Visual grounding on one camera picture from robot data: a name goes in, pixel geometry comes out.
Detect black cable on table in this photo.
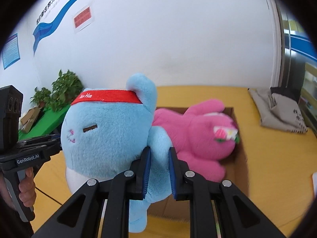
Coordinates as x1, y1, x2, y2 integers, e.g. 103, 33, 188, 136
34, 186, 62, 206

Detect grey cloth bag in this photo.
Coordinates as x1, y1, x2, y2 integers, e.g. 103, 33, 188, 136
248, 88, 307, 134

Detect green potted plant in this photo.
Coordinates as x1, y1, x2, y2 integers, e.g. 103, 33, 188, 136
31, 70, 84, 112

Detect light blue plush cat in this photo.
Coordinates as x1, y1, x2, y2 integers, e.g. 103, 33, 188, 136
61, 73, 172, 233

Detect small brown cardboard box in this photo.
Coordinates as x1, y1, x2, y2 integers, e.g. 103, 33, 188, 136
20, 106, 41, 133

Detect blue wall poster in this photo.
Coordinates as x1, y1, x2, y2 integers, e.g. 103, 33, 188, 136
2, 33, 20, 69

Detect yellow sticky notes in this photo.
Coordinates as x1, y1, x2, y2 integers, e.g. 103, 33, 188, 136
288, 20, 305, 33

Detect pink plush bear toy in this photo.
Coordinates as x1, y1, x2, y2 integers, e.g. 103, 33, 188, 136
153, 99, 240, 182

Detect person's left hand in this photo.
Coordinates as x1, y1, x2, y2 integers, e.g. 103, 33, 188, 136
19, 167, 36, 207

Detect white device at edge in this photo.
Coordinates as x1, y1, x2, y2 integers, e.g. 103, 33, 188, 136
312, 172, 317, 197

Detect red wall notice sign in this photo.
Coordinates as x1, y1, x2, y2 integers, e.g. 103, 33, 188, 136
73, 5, 95, 33

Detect green mat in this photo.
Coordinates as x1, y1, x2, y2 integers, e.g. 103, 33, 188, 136
19, 105, 70, 140

